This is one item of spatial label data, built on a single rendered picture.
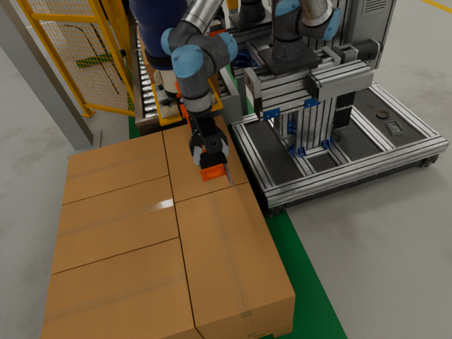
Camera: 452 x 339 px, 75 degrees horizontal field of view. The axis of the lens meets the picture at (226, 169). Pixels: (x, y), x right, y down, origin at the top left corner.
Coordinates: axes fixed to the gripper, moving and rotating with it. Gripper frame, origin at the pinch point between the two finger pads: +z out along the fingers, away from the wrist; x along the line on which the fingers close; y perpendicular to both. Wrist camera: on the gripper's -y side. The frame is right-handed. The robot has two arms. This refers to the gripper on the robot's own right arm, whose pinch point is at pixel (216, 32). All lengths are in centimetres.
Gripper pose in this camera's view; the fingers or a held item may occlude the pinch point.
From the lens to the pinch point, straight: 172.0
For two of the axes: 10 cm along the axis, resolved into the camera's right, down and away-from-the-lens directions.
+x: 9.5, -3.0, 0.9
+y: 2.8, 6.9, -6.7
